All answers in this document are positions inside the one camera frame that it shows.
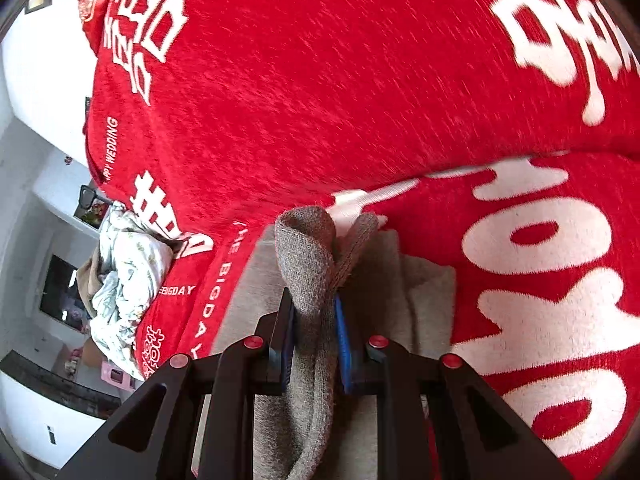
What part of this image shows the white floral cloth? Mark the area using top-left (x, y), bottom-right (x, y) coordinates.
top-left (89, 201), bottom-right (175, 381)

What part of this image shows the dark screen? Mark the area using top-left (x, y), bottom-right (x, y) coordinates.
top-left (39, 254), bottom-right (93, 333)

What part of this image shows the black framed picture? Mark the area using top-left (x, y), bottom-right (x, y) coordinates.
top-left (72, 184), bottom-right (113, 231)

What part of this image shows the grey knit sweater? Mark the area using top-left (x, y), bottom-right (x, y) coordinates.
top-left (210, 206), bottom-right (457, 480)

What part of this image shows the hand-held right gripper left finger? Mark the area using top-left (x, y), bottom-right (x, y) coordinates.
top-left (55, 287), bottom-right (297, 480)

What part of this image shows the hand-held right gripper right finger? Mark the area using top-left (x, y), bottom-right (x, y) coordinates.
top-left (332, 292), bottom-right (576, 480)

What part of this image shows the pink box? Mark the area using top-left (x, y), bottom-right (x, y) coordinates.
top-left (100, 359), bottom-right (137, 392)

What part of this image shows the brown cloth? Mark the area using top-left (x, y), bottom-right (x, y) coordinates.
top-left (75, 247), bottom-right (103, 318)

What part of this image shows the dark counter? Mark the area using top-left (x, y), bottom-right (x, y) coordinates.
top-left (0, 351), bottom-right (123, 421)

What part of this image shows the red printed blanket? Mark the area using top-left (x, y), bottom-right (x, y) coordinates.
top-left (77, 0), bottom-right (640, 476)

